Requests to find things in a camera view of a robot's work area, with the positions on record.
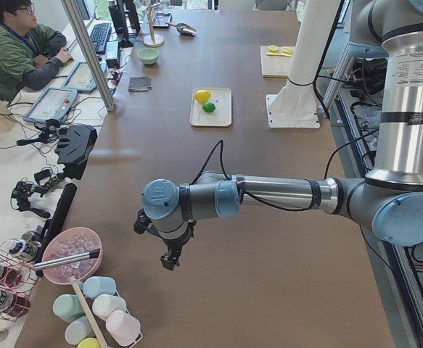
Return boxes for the teach pendant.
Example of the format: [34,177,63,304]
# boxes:
[62,62,96,94]
[23,87,78,124]

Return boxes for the grey plastic cup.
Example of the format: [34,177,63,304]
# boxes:
[65,315,95,345]

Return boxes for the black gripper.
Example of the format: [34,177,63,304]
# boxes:
[133,209,197,271]

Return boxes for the yellow lemon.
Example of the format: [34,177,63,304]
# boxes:
[194,89,211,104]

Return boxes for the metal ice tongs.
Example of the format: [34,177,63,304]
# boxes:
[32,249,102,271]

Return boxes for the teach pendant upper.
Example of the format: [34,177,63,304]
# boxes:
[62,62,96,94]

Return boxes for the green plastic cup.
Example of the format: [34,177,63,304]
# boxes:
[52,294,85,323]

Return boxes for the mint green bowl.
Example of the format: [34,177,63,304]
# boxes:
[137,47,160,65]

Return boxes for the lemon slice right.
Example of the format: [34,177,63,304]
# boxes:
[282,46,293,54]

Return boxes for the white plastic cup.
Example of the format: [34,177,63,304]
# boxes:
[92,294,127,320]

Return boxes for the wooden cutting board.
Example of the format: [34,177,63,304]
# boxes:
[260,46,295,78]

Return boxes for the yellow plastic cup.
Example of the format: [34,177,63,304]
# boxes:
[77,337,101,348]

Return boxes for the person in green shirt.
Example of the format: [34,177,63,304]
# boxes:
[0,0,73,102]

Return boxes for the yellow plastic knife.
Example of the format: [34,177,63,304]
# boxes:
[265,52,293,58]

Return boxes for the black plastic stand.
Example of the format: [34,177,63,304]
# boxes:
[54,125,97,181]

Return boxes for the dark grey cloth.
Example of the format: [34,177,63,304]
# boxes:
[128,76,152,92]

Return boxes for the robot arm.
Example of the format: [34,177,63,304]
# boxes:
[134,1,423,270]

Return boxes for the metal scoop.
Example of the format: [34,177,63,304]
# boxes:
[167,22,197,36]

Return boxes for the black keyboard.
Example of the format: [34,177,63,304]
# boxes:
[89,22,112,54]

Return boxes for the pink plastic cup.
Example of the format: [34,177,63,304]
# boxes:
[105,310,141,347]

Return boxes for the white tray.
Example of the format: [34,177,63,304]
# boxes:
[189,87,232,128]

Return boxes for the pink bowl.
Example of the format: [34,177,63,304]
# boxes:
[42,227,103,285]

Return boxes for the copper wire bottle rack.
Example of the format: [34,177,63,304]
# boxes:
[0,246,39,321]

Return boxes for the wooden mug tree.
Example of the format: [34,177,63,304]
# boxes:
[142,2,165,48]

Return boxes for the green lime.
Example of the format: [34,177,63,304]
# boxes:
[202,102,216,113]

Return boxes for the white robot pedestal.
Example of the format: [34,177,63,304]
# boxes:
[266,0,343,129]

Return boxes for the blue plastic cup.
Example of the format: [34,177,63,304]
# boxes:
[83,276,117,299]

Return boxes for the teach pendant lower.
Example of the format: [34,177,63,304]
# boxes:
[23,87,78,124]

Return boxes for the aluminium frame post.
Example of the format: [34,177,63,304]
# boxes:
[60,0,115,112]

